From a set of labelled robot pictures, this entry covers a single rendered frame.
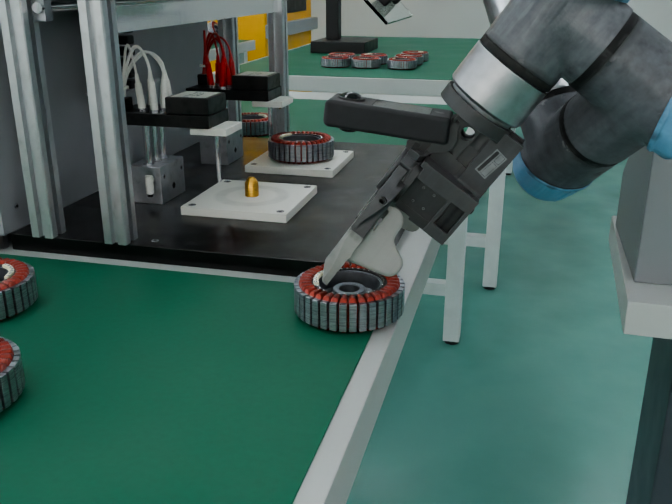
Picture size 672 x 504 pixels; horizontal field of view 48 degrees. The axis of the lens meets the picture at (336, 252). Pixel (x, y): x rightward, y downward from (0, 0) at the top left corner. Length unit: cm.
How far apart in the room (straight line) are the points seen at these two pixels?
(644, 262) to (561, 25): 35
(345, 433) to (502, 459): 131
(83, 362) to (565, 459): 140
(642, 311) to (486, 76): 34
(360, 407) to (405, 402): 144
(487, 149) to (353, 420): 26
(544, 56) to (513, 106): 5
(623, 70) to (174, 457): 45
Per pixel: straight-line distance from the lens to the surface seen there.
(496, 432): 197
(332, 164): 124
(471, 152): 68
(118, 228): 93
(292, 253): 87
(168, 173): 109
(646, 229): 89
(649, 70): 65
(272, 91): 127
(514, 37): 65
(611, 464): 193
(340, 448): 57
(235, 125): 106
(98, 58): 89
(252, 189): 105
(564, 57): 65
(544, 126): 76
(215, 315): 77
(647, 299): 87
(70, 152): 112
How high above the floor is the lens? 107
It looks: 20 degrees down
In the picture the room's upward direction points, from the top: straight up
